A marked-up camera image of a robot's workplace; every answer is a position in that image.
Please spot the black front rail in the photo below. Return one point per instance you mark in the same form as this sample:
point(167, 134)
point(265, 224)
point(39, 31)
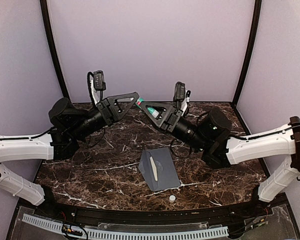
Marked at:
point(223, 215)

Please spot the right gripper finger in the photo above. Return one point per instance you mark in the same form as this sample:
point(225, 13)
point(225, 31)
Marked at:
point(156, 120)
point(157, 108)

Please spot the beige letter paper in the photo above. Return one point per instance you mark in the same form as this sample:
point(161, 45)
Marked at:
point(154, 168)

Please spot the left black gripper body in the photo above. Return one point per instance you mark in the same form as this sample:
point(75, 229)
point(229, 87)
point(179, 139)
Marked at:
point(106, 110)

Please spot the grey envelope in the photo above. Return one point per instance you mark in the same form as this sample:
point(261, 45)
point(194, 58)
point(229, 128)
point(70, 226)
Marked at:
point(167, 174)

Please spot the white glue stick cap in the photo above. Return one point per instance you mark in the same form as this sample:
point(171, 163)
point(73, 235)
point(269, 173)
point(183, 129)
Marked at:
point(172, 198)

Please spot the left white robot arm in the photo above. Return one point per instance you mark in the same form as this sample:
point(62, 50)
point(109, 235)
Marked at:
point(71, 126)

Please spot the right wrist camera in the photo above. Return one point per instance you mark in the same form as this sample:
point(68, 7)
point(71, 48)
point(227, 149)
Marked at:
point(182, 97)

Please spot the white slotted cable duct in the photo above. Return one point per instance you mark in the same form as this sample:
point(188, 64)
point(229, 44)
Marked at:
point(111, 231)

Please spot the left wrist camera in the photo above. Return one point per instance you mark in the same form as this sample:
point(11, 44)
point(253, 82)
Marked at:
point(96, 86)

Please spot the right black frame post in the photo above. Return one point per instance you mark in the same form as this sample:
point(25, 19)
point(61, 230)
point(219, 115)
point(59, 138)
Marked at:
point(248, 53)

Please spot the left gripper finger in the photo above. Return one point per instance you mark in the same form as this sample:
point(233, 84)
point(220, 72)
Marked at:
point(127, 97)
point(121, 107)

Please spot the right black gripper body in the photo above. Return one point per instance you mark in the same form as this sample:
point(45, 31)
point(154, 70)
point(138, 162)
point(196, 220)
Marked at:
point(172, 120)

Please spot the black frame post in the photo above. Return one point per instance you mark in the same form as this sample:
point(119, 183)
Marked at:
point(52, 48)
point(248, 53)

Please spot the left black frame post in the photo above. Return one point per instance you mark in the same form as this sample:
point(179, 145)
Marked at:
point(52, 48)

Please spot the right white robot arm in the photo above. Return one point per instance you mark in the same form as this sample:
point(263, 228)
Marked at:
point(211, 136)

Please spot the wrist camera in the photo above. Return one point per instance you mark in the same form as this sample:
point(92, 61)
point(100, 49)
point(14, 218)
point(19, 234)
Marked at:
point(96, 86)
point(182, 97)

